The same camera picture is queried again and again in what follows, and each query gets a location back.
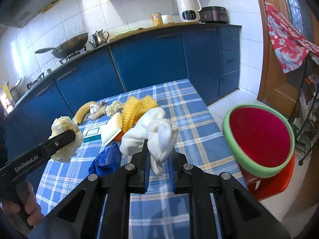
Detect white medicine box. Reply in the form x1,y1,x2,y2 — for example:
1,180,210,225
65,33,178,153
83,127,101,143

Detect white cloth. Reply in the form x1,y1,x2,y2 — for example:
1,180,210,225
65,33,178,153
119,107,179,176

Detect blue kitchen cabinets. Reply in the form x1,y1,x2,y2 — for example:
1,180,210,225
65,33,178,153
4,24,241,158

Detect person's left hand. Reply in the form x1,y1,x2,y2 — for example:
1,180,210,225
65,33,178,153
1,182,44,227

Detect blue crumpled wrapper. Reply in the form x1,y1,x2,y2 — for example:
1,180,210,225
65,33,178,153
88,142,122,177

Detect yellow banana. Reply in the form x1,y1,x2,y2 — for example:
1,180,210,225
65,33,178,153
74,101,96,125

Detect blue plaid tablecloth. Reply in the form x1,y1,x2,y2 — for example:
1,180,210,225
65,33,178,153
36,79,243,238

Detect yellow foam fruit net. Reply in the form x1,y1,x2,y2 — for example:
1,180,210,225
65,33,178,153
121,95,158,133

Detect black metal rack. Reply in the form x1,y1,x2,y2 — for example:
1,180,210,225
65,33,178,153
289,52,318,166

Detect black wok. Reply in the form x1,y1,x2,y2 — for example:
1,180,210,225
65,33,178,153
35,33,89,59

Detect gas stove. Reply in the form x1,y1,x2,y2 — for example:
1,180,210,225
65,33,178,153
59,46,87,64

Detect metal teapot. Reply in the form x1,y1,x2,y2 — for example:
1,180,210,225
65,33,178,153
88,30,110,49

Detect red floral cloth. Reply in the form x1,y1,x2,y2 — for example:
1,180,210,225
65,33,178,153
265,2,318,73

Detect dark rice cooker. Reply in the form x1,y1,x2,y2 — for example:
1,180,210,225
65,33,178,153
199,6,229,24

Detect yellow labelled jar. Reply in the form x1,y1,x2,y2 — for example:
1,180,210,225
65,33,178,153
150,12,163,26

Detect white electric kettle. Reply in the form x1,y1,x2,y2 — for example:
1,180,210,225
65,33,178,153
175,0,202,23

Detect wooden door frame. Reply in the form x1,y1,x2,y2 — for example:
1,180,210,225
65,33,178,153
257,0,304,116

